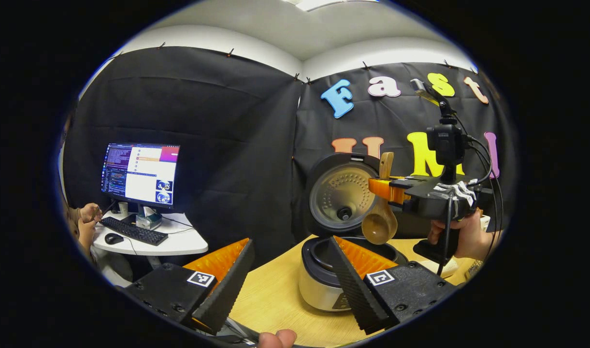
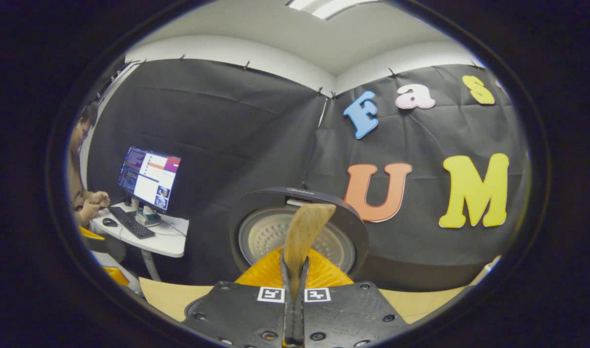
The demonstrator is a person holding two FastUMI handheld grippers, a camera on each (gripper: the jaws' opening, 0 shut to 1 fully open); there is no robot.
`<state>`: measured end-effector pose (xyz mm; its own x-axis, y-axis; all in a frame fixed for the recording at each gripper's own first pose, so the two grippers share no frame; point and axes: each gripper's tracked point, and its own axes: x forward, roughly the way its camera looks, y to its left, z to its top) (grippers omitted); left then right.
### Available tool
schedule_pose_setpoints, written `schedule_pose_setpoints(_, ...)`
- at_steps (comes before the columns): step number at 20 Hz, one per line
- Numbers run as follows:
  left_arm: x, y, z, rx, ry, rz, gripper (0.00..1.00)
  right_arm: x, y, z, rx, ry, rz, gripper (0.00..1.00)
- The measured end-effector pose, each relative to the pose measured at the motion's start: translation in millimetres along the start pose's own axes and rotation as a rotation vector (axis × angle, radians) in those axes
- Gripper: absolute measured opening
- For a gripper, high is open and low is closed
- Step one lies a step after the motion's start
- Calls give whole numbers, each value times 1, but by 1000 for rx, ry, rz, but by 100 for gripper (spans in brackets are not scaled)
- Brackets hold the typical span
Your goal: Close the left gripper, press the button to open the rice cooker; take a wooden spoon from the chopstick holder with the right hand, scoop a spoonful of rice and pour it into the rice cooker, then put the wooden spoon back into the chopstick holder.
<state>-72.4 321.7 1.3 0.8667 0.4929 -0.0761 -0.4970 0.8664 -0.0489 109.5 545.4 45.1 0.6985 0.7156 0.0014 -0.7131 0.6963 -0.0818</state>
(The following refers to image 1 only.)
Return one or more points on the clear plastic rice container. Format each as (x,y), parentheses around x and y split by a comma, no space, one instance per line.
(450,268)

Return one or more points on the wooden spoon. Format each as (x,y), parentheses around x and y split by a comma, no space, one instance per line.
(379,227)

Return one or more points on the ceiling light panel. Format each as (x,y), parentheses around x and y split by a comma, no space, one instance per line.
(323,4)

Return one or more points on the black keyboard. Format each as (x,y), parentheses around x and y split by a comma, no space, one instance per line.
(135,232)

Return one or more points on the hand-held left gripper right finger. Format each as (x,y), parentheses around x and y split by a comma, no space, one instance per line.
(353,285)

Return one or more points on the black computer mouse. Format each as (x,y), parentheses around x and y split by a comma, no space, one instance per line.
(113,239)

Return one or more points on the white side desk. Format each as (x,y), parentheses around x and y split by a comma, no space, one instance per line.
(179,241)

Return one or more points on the small teal box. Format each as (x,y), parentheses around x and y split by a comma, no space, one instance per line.
(149,221)

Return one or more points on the black rice cooker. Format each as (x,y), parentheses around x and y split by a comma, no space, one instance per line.
(338,193)

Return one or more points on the computer monitor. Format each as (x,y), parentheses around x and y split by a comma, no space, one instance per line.
(140,174)

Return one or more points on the black backdrop cloth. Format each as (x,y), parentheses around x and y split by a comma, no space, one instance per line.
(227,121)

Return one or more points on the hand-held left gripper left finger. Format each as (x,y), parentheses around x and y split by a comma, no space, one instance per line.
(227,285)

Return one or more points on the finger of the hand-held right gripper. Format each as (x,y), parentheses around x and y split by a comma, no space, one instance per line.
(386,189)

